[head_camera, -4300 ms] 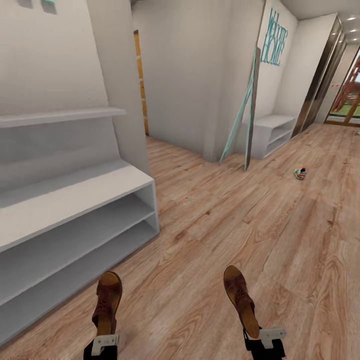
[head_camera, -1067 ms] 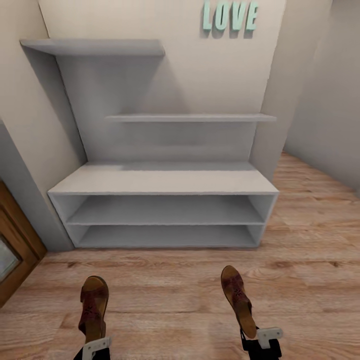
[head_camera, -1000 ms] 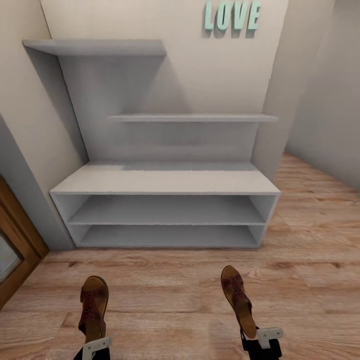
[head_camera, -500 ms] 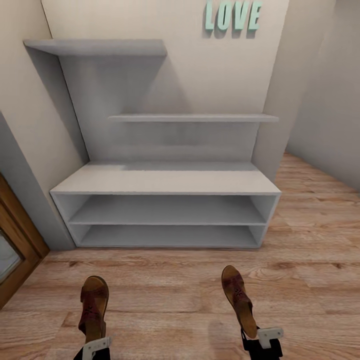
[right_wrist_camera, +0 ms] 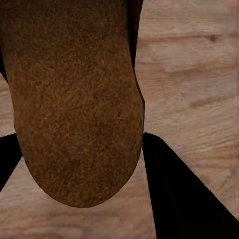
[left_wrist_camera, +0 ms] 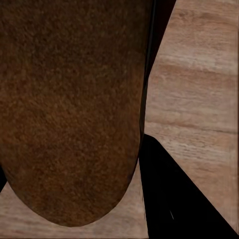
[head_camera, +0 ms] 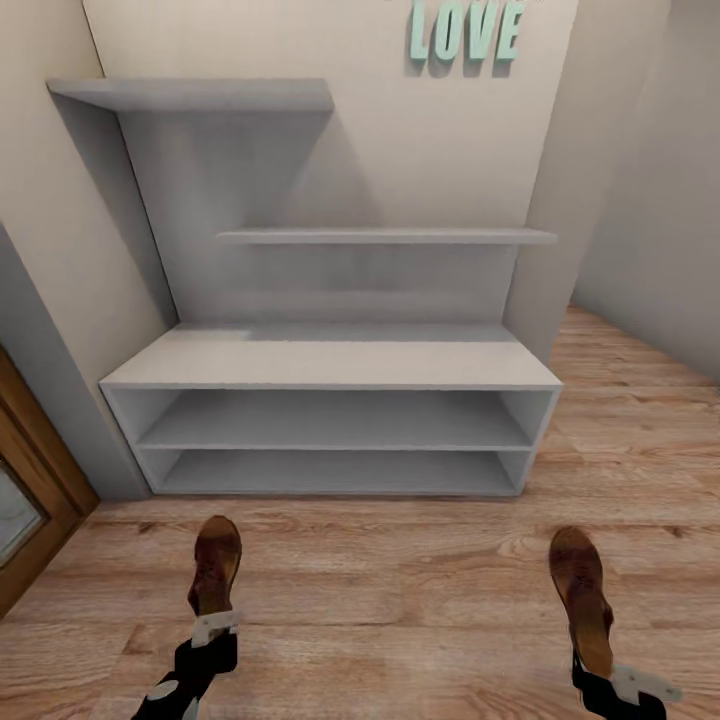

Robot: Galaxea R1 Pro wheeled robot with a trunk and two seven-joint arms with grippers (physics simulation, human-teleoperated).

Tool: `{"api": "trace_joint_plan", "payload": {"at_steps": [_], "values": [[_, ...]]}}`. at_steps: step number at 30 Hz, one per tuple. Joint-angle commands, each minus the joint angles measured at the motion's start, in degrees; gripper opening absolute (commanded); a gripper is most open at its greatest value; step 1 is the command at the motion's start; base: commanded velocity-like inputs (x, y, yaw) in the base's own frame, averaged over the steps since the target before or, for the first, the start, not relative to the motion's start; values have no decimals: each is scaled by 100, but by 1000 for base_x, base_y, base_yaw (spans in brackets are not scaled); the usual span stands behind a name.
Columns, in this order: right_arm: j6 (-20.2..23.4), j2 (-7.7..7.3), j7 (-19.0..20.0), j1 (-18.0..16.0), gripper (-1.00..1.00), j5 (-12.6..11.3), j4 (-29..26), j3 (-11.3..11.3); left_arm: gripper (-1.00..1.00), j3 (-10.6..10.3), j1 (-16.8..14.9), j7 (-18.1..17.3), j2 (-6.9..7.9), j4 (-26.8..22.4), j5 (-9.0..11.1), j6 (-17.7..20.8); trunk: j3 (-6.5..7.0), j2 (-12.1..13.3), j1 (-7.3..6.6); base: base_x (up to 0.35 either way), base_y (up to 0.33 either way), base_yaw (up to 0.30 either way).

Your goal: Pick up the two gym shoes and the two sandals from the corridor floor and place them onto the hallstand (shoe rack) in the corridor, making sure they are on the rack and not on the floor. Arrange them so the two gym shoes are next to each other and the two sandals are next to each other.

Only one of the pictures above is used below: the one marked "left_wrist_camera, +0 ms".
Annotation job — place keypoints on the sandal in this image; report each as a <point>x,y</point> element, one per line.
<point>73,87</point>

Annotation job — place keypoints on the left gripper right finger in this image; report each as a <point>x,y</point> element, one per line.
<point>175,208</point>

